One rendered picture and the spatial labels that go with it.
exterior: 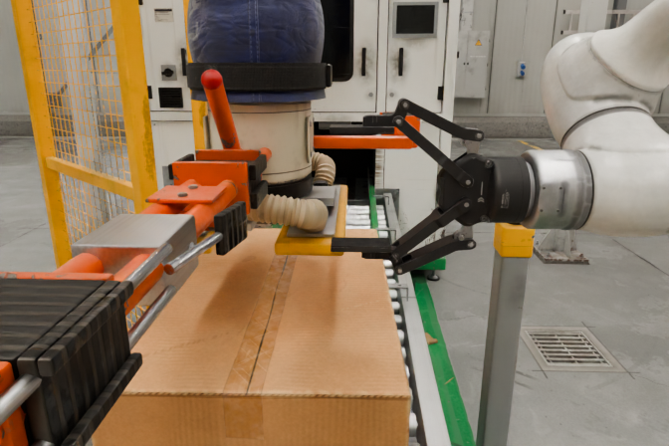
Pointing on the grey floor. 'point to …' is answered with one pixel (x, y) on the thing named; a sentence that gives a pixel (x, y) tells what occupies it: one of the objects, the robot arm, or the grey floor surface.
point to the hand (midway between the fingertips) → (340, 188)
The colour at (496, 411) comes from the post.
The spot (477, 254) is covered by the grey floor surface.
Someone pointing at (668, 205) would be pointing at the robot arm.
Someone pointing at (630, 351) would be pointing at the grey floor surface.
